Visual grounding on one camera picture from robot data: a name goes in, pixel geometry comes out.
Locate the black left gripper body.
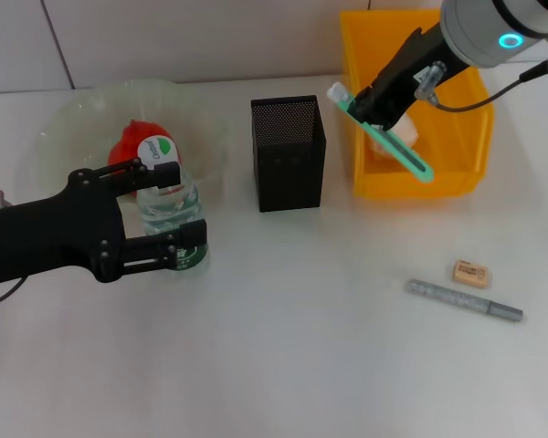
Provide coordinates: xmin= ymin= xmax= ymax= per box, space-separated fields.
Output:
xmin=0 ymin=167 xmax=129 ymax=289

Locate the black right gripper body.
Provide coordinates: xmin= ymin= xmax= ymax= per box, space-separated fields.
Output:
xmin=368 ymin=20 xmax=475 ymax=130

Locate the white paper ball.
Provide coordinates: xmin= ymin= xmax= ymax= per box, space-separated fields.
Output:
xmin=368 ymin=111 xmax=420 ymax=162

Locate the clear green-label water bottle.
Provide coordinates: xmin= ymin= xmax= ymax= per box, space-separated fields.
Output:
xmin=135 ymin=135 xmax=210 ymax=274

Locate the green utility knife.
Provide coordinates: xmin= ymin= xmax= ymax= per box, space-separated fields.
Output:
xmin=327 ymin=81 xmax=436 ymax=184

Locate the red-orange toy orange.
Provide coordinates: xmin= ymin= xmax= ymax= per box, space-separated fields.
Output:
xmin=108 ymin=119 xmax=179 ymax=171

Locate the pale green glass fruit plate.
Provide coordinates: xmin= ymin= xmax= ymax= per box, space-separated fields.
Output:
xmin=34 ymin=79 xmax=230 ymax=197

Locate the black mesh pen holder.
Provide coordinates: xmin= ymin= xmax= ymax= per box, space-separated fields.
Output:
xmin=249 ymin=94 xmax=327 ymax=214

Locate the beige eraser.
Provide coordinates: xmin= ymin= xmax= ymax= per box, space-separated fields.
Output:
xmin=450 ymin=258 xmax=490 ymax=289

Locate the grey marker pen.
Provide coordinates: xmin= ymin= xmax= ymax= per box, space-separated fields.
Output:
xmin=405 ymin=277 xmax=524 ymax=323

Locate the yellow plastic bin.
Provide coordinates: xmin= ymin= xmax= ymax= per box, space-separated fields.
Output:
xmin=338 ymin=7 xmax=495 ymax=201

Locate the right gripper cable with plug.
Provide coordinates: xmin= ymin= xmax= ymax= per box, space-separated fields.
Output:
xmin=413 ymin=32 xmax=548 ymax=113

